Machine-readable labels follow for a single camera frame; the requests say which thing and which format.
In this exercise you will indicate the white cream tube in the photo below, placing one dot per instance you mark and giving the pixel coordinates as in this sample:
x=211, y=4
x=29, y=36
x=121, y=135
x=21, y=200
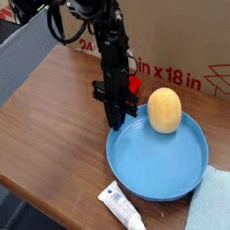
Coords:
x=116, y=201

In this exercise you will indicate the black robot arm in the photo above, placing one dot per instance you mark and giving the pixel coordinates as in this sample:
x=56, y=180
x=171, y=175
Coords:
x=103, y=19

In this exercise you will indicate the grey fabric panel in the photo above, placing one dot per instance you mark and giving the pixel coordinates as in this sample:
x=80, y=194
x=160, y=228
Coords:
x=22, y=52

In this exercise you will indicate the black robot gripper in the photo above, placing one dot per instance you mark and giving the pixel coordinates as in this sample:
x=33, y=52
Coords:
x=114, y=90

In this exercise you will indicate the blue round plate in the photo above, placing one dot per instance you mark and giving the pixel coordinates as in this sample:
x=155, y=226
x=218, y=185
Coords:
x=155, y=166

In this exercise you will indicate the red rectangular block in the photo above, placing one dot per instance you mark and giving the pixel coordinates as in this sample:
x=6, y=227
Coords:
x=134, y=84

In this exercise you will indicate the light blue towel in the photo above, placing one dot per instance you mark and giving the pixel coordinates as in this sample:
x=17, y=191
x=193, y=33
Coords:
x=210, y=203

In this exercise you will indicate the cardboard box wall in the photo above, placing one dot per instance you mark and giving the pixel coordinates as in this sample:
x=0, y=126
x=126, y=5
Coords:
x=186, y=42

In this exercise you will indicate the yellow potato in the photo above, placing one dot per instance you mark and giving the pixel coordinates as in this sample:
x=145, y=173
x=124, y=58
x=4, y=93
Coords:
x=164, y=110

